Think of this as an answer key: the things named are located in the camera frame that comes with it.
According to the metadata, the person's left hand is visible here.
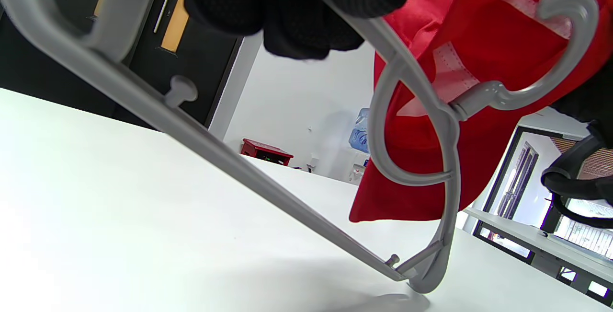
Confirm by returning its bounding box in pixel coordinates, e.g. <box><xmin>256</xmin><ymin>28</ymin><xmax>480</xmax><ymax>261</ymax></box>
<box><xmin>153</xmin><ymin>0</ymin><xmax>422</xmax><ymax>61</ymax></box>

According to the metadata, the person's right hand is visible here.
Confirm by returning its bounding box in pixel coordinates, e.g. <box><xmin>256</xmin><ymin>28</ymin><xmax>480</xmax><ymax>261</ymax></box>
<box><xmin>550</xmin><ymin>70</ymin><xmax>613</xmax><ymax>149</ymax></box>

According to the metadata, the red baseball cap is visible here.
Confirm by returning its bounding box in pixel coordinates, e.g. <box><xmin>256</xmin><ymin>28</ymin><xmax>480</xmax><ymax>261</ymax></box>
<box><xmin>349</xmin><ymin>0</ymin><xmax>613</xmax><ymax>223</ymax></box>

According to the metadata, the gray plastic hanger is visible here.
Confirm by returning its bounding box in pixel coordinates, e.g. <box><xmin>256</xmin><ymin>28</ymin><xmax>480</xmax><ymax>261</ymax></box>
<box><xmin>0</xmin><ymin>0</ymin><xmax>600</xmax><ymax>295</ymax></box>

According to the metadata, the black double door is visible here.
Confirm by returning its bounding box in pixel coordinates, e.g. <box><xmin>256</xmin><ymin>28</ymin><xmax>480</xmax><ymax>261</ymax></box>
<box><xmin>0</xmin><ymin>0</ymin><xmax>246</xmax><ymax>130</ymax></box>

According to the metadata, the black framed glass partition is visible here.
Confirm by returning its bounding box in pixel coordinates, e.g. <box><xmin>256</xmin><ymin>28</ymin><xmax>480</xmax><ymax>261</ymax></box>
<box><xmin>472</xmin><ymin>125</ymin><xmax>613</xmax><ymax>309</ymax></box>

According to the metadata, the red fire extinguisher cabinet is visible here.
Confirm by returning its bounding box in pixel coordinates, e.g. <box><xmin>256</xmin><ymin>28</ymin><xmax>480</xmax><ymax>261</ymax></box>
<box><xmin>240</xmin><ymin>138</ymin><xmax>294</xmax><ymax>167</ymax></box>

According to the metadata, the white shelf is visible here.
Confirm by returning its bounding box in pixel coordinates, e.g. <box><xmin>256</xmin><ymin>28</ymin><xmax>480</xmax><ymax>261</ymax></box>
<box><xmin>462</xmin><ymin>206</ymin><xmax>613</xmax><ymax>279</ymax></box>

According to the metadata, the white water dispenser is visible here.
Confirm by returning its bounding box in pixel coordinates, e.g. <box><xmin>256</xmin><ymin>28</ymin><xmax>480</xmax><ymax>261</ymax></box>
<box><xmin>348</xmin><ymin>151</ymin><xmax>370</xmax><ymax>186</ymax></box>

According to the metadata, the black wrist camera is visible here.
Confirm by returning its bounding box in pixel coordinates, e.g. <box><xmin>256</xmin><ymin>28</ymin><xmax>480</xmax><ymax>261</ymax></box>
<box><xmin>540</xmin><ymin>135</ymin><xmax>613</xmax><ymax>229</ymax></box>

